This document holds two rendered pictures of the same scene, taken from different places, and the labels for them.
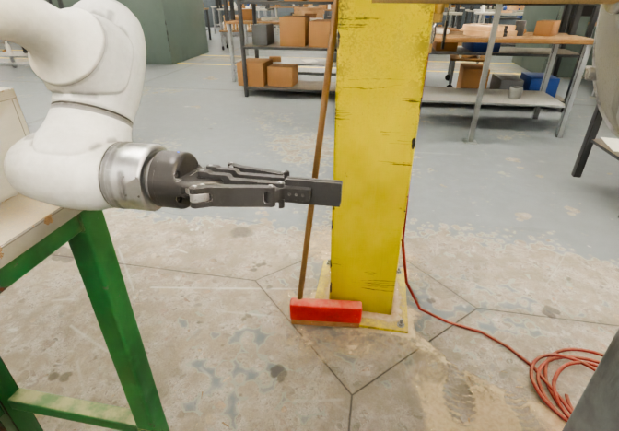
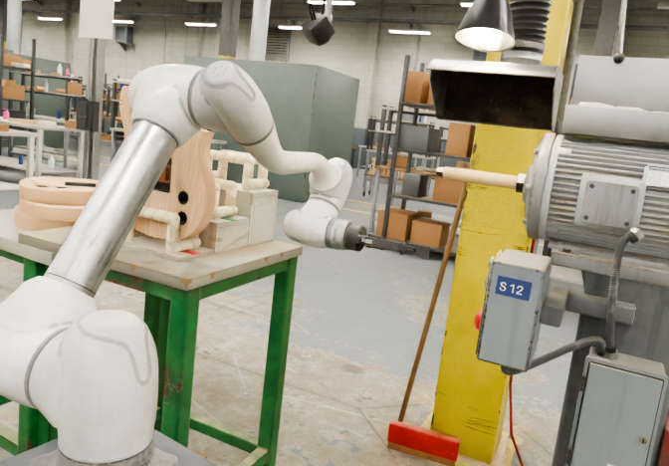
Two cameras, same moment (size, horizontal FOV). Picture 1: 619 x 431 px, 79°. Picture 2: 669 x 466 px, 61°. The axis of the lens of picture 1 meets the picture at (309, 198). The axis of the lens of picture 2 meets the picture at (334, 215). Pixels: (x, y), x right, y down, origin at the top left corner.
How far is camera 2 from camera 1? 1.13 m
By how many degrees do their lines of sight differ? 24
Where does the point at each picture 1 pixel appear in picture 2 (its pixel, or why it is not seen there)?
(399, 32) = (512, 196)
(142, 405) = (270, 419)
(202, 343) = (301, 439)
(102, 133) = (330, 212)
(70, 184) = (314, 230)
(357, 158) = (471, 290)
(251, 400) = not seen: outside the picture
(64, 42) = (329, 175)
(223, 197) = (377, 243)
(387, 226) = not seen: hidden behind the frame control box
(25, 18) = (323, 166)
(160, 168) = (352, 229)
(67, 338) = not seen: hidden behind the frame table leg
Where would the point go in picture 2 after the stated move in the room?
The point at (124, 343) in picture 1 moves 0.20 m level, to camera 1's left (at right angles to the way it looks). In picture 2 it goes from (279, 358) to (224, 346)
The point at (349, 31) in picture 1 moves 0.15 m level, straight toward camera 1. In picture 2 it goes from (474, 190) to (469, 193)
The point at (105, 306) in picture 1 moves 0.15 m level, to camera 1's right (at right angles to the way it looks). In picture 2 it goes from (279, 325) to (322, 334)
